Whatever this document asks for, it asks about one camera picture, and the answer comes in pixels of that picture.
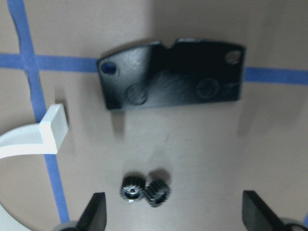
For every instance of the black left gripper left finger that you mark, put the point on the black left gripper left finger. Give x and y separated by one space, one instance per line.
94 217

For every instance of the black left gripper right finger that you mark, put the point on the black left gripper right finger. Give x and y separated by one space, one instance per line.
257 215

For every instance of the small black bearing gear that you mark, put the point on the small black bearing gear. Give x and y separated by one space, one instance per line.
132 188

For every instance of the small black plastic part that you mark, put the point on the small black plastic part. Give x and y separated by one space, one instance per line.
190 71

